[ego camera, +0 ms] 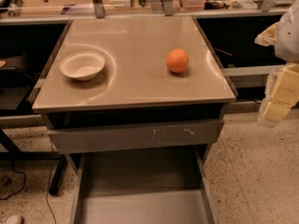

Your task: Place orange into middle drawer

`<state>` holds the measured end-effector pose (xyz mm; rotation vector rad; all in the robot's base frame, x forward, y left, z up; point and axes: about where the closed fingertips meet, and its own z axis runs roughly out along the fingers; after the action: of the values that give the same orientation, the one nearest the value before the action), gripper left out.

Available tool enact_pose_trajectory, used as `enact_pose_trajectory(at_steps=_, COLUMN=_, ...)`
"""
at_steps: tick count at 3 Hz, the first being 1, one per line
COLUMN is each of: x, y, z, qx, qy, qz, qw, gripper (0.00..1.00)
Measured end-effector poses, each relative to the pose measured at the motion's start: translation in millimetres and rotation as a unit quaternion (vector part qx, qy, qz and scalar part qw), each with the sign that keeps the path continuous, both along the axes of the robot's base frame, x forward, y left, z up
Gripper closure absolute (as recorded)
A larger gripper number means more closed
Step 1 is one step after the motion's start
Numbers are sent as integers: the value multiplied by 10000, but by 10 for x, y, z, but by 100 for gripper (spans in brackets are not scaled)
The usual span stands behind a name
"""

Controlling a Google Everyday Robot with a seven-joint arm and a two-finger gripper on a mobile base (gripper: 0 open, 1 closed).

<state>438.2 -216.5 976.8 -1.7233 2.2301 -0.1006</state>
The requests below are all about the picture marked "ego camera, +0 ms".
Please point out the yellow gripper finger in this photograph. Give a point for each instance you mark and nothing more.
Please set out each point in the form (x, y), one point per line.
(268, 36)
(281, 95)

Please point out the orange fruit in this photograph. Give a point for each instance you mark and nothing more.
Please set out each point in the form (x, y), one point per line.
(177, 60)

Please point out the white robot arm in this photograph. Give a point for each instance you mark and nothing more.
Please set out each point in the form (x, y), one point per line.
(287, 35)

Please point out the grey drawer cabinet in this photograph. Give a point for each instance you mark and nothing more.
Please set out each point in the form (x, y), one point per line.
(135, 85)

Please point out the open grey middle drawer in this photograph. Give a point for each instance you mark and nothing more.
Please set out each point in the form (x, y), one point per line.
(143, 186)

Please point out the grey top drawer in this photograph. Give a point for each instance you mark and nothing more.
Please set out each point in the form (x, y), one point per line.
(136, 136)

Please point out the white paper bowl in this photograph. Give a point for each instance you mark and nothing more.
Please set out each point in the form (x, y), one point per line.
(82, 66)

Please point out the black table leg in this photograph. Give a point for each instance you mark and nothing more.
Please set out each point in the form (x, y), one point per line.
(54, 182)

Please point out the black tool on bench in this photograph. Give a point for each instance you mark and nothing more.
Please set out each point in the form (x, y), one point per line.
(11, 7)

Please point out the white shoe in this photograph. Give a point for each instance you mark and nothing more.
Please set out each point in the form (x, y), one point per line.
(14, 219)

